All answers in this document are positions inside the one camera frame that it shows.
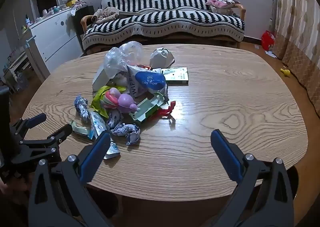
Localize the green white box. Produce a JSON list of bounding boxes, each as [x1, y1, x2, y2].
[[160, 67, 188, 85]]

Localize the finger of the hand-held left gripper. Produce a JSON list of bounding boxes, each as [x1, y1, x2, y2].
[[19, 124, 73, 148], [10, 113, 47, 141]]

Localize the white carton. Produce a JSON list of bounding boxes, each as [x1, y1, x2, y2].
[[92, 66, 113, 92]]

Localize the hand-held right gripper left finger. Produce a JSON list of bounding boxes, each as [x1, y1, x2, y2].
[[28, 130, 113, 227]]

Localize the pink purple toy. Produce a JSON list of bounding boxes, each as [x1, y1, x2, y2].
[[104, 87, 141, 114]]

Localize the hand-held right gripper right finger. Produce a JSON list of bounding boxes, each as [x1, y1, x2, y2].
[[210, 129, 293, 227]]

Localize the white dresser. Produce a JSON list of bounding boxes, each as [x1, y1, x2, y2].
[[24, 8, 84, 81]]

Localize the red plastic piece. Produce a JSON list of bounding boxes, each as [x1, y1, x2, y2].
[[156, 101, 177, 119]]

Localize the yellow-green snack packet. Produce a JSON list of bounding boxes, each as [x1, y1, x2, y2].
[[90, 86, 127, 119]]

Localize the white low shelf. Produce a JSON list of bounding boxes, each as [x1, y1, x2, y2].
[[0, 47, 33, 92]]

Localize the beige crumpled clothes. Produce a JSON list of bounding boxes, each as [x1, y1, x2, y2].
[[91, 8, 120, 24]]

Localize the printed paper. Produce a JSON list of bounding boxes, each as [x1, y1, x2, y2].
[[107, 111, 124, 129], [110, 122, 141, 145], [74, 95, 91, 124]]

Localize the black cabinet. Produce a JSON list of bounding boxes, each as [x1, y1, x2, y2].
[[71, 6, 95, 42]]

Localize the wooden frame sofa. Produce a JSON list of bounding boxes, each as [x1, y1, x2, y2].
[[80, 0, 247, 54]]

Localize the small blue white sachet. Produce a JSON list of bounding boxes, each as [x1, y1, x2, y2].
[[104, 141, 121, 160], [88, 111, 107, 140]]

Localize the white paper bag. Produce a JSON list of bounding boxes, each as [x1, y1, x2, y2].
[[149, 47, 175, 69]]

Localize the blue white wipes packet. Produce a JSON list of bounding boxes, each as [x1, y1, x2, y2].
[[126, 65, 168, 99]]

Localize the beige patterned curtain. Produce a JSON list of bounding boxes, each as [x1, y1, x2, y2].
[[274, 0, 320, 117]]

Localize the pale green wrapper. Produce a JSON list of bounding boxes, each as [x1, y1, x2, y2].
[[70, 120, 90, 137]]

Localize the green white plastic tray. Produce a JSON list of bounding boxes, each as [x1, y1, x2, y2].
[[129, 92, 168, 124]]

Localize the red plastic bag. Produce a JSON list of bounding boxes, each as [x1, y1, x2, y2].
[[261, 30, 275, 51]]

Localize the pink printed pillow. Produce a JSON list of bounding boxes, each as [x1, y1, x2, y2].
[[205, 0, 242, 14]]

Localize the clear plastic bag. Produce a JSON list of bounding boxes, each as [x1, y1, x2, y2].
[[104, 41, 143, 79]]

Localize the group of small figurines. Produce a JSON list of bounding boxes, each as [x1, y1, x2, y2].
[[21, 4, 63, 32]]

